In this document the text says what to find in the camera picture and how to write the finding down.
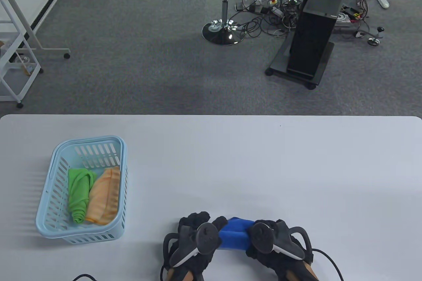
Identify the person's left hand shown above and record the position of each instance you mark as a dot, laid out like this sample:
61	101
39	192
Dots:
194	218

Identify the person's right hand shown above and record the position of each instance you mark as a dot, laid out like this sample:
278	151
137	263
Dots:
263	261

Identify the blue rectangular towel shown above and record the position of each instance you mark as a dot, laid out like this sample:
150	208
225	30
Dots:
235	235

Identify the orange towel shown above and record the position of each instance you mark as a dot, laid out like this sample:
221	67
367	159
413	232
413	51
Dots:
104	198

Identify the green towel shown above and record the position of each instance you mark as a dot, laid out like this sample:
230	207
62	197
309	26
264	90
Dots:
79	192

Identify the person's left forearm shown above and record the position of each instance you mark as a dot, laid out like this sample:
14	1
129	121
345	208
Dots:
179	276

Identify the person's right forearm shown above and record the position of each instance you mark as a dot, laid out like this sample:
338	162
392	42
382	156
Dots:
303	274

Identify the black and white left controller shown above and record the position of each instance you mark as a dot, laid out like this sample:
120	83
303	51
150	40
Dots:
206	238

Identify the black and white controller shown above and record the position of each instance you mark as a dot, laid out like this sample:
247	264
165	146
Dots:
262	238
206	238

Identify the black and white right controller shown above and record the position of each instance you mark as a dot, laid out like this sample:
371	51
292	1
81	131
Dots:
262	238

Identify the light blue plastic basket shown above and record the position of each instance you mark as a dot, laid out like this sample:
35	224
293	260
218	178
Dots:
47	228

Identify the black wheeled cart base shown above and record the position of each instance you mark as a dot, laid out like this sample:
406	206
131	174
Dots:
277	63

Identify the white metal shelf rack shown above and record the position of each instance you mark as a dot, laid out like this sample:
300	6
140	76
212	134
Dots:
31	85

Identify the black computer tower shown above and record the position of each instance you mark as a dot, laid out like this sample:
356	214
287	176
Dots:
311	40

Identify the grey power strip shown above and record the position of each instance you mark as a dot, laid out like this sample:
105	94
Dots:
245	6

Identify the small stand with black knob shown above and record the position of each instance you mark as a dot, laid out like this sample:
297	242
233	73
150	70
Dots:
372	41

